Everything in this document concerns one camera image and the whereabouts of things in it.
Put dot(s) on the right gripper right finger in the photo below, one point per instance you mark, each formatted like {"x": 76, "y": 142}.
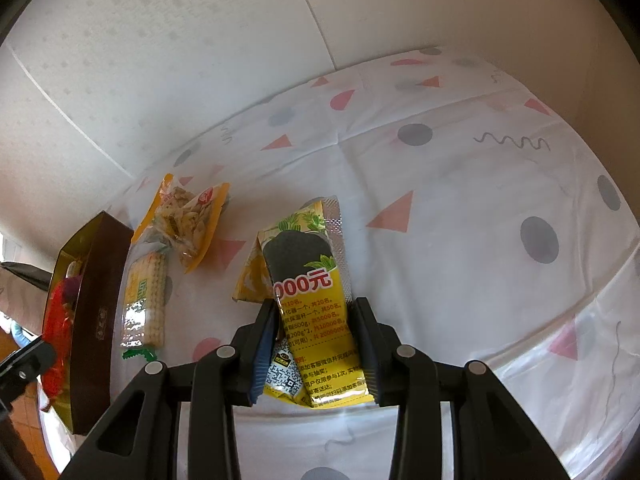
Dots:
{"x": 492, "y": 436}

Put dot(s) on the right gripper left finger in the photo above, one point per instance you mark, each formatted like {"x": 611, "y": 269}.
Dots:
{"x": 137, "y": 437}

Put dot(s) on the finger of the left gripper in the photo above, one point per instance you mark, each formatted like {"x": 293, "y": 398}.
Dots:
{"x": 23, "y": 367}

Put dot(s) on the large red snack packet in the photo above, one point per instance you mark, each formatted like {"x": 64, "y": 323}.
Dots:
{"x": 58, "y": 331}

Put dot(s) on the green cracker packet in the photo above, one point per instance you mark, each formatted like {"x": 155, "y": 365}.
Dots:
{"x": 143, "y": 310}

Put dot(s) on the yellow black seaweed packet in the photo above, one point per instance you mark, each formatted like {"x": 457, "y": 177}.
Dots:
{"x": 300, "y": 263}

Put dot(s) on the orange nut snack packet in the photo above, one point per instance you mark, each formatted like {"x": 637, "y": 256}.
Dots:
{"x": 183, "y": 220}

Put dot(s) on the gold metal tin box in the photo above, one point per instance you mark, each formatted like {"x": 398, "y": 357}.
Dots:
{"x": 97, "y": 252}

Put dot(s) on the patterned white tablecloth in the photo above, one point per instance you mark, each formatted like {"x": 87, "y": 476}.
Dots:
{"x": 476, "y": 221}

